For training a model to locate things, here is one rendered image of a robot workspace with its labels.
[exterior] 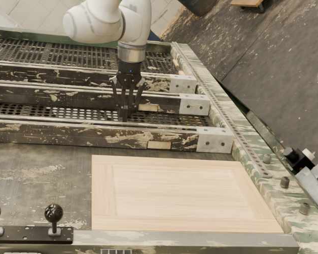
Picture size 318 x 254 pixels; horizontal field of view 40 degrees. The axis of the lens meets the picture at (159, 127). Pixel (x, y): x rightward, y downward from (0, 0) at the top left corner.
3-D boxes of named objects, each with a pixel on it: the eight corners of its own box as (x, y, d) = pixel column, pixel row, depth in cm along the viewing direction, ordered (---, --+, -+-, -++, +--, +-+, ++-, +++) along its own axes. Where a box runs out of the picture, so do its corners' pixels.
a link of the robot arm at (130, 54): (117, 37, 143) (115, 55, 146) (118, 44, 135) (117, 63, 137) (144, 40, 145) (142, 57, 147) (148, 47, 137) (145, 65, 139)
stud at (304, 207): (309, 215, 115) (312, 206, 113) (300, 215, 114) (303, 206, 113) (305, 210, 117) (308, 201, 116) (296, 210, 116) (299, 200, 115)
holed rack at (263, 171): (271, 177, 131) (272, 176, 131) (262, 177, 131) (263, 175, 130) (176, 43, 279) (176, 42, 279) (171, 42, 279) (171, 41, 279)
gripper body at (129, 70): (142, 57, 146) (139, 83, 150) (116, 55, 145) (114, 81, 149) (144, 64, 140) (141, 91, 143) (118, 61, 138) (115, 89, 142)
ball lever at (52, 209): (62, 243, 96) (63, 218, 85) (45, 243, 95) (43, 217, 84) (63, 227, 98) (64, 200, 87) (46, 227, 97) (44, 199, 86)
